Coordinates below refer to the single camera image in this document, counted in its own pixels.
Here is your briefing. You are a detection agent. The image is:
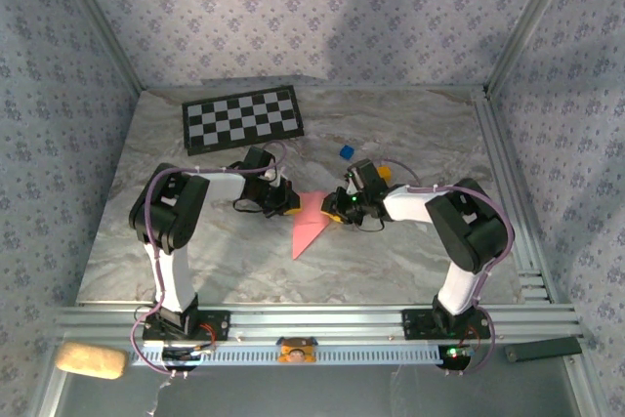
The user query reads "white slotted cable duct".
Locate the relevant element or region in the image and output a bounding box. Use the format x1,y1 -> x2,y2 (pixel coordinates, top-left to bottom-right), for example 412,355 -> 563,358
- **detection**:
129,342 -> 445,367

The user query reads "black and white checkerboard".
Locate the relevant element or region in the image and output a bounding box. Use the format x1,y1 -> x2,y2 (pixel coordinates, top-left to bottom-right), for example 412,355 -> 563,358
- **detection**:
181,84 -> 305,157

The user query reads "aluminium frame post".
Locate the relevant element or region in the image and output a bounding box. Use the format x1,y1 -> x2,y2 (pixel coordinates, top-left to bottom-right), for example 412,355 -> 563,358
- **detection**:
482,0 -> 585,96

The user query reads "aluminium side rail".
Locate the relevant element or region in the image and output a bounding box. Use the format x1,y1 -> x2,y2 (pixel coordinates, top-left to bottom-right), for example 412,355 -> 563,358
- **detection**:
471,94 -> 558,304

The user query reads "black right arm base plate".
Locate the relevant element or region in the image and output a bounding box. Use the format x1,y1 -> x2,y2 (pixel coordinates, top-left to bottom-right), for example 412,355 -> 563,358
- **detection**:
401,308 -> 492,341

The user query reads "tan sponge block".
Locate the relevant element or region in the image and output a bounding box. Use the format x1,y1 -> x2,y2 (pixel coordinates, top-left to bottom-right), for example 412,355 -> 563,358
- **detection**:
54,342 -> 129,381

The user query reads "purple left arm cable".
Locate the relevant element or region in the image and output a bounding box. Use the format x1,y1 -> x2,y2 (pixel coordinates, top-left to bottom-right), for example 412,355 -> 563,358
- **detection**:
128,140 -> 288,379

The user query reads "pink paper sheet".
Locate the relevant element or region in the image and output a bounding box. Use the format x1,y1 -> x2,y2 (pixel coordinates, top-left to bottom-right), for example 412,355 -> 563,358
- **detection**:
291,190 -> 334,261

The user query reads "small circuit board with LED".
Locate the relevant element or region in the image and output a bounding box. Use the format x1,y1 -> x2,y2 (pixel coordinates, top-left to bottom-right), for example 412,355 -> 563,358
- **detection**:
437,343 -> 474,370

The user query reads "black flat bar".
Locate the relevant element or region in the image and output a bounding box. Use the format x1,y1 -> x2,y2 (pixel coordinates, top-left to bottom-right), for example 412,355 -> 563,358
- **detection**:
504,336 -> 584,364

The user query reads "orange toy figure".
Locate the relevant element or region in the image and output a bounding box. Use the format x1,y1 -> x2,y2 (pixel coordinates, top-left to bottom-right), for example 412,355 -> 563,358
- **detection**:
275,336 -> 318,365

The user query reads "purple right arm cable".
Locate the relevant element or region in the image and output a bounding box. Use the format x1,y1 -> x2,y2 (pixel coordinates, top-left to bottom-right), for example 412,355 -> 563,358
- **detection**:
378,157 -> 518,378

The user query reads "small circuit board with wires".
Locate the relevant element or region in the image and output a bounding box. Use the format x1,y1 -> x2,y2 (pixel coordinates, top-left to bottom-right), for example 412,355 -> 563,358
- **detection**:
160,344 -> 216,363

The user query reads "long aluminium base rail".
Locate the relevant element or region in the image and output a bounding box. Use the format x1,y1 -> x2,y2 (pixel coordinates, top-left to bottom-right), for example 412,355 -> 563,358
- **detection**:
53,304 -> 585,345

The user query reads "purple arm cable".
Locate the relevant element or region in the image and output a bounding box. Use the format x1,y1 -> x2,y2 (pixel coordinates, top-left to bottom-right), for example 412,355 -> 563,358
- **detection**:
378,157 -> 518,378
128,140 -> 288,379

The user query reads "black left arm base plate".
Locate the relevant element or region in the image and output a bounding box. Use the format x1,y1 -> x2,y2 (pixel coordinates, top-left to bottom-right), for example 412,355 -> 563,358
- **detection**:
141,310 -> 231,342

